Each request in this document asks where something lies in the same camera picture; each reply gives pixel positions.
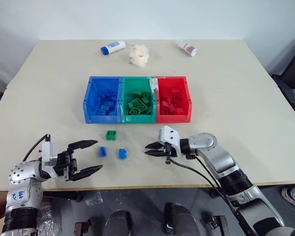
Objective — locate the white and red sneaker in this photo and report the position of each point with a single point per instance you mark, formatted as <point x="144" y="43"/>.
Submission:
<point x="293" y="196"/>

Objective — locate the large green building brick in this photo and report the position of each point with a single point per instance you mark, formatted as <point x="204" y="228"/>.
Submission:
<point x="140" y="104"/>

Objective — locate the small green building block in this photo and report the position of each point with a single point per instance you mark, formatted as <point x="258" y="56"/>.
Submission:
<point x="137" y="94"/>
<point x="110" y="135"/>
<point x="133" y="111"/>
<point x="146" y="95"/>

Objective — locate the clear plastic bag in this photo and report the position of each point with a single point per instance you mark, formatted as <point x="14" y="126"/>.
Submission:
<point x="94" y="199"/>

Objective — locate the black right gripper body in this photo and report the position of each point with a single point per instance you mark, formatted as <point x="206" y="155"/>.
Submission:
<point x="170" y="152"/>

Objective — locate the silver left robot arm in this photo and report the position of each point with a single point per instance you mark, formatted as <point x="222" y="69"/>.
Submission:
<point x="27" y="177"/>

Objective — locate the blue plastic bin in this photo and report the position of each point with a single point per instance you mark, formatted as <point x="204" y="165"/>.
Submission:
<point x="91" y="98"/>

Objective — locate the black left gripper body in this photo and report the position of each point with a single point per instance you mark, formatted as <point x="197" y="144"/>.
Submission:
<point x="65" y="163"/>

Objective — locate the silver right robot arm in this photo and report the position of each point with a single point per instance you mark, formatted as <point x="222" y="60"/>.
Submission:
<point x="218" y="157"/>

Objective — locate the green plastic bin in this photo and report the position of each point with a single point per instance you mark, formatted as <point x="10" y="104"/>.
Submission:
<point x="126" y="98"/>

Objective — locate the white bottle with blue cap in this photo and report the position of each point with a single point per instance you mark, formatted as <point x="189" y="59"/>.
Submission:
<point x="113" y="47"/>

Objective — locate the small blue building block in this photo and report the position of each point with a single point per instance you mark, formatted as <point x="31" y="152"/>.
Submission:
<point x="110" y="104"/>
<point x="122" y="153"/>
<point x="102" y="151"/>
<point x="104" y="108"/>

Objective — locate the white bottle with red label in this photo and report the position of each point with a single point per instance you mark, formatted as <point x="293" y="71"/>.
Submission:
<point x="186" y="48"/>

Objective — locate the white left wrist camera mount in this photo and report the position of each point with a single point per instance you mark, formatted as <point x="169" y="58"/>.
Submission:
<point x="48" y="152"/>

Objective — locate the small red building block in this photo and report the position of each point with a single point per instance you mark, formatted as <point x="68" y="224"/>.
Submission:
<point x="165" y="104"/>
<point x="174" y="108"/>

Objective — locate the crumpled white plastic wrap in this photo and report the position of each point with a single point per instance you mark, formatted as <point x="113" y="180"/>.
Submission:
<point x="138" y="55"/>

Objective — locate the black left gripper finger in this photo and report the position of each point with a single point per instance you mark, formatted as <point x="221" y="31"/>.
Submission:
<point x="84" y="143"/>
<point x="88" y="171"/>

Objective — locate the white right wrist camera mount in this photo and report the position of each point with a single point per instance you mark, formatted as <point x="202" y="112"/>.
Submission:
<point x="169" y="136"/>

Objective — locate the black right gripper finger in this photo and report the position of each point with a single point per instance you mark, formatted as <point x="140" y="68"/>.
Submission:
<point x="156" y="145"/>
<point x="157" y="153"/>

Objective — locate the red plastic bin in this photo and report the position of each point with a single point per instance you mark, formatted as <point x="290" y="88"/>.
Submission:
<point x="189" y="103"/>

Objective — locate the dark rounded shape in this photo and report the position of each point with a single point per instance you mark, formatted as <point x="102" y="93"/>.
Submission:
<point x="180" y="220"/>
<point x="120" y="223"/>

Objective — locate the clear bubble wrap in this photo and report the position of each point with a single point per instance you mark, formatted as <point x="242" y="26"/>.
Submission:
<point x="48" y="222"/>

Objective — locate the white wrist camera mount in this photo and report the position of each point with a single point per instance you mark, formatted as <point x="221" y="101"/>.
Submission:
<point x="169" y="136"/>
<point x="48" y="152"/>

